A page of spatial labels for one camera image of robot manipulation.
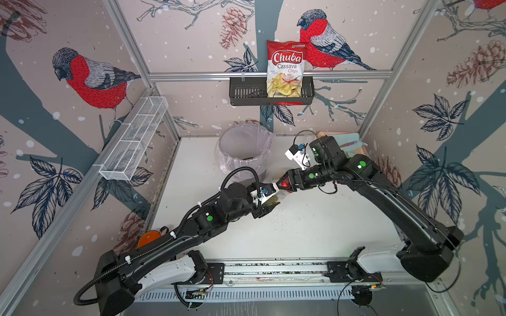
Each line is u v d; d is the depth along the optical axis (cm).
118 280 39
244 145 97
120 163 70
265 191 56
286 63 84
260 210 56
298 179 56
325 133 121
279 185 60
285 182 61
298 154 61
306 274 75
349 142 118
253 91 107
